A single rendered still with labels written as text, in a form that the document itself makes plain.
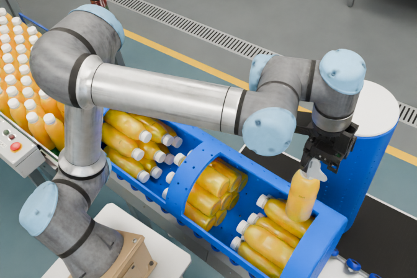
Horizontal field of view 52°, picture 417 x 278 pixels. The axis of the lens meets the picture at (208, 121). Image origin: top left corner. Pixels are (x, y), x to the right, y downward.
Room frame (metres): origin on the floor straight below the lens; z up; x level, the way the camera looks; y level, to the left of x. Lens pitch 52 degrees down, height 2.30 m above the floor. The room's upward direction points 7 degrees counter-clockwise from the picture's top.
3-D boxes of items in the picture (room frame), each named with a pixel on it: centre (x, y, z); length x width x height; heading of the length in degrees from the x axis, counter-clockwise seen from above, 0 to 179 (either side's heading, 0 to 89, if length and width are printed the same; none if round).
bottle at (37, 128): (1.08, 0.66, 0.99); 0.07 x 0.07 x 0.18
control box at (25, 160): (0.97, 0.73, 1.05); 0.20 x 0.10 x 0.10; 46
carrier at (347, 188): (0.98, -0.57, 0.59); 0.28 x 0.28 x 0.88
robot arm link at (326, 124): (0.50, -0.24, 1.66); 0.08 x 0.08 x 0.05
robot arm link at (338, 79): (0.50, -0.23, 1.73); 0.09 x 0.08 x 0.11; 70
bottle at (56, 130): (1.07, 0.60, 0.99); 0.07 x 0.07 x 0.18
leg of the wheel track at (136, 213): (0.94, 0.38, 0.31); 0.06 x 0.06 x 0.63; 46
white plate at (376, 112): (0.98, -0.57, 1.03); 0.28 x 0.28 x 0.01
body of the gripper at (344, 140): (0.49, -0.24, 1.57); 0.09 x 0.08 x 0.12; 46
